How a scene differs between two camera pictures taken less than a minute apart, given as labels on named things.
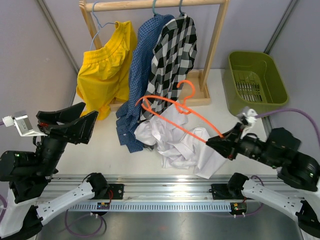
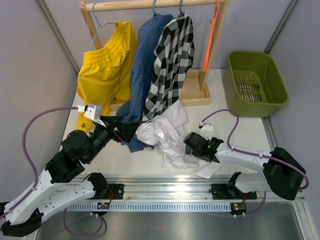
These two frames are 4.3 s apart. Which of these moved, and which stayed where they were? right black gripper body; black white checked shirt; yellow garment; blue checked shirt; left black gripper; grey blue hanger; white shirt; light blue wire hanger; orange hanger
Moved: right black gripper body; orange hanger; left black gripper
Stayed: black white checked shirt; yellow garment; light blue wire hanger; white shirt; blue checked shirt; grey blue hanger
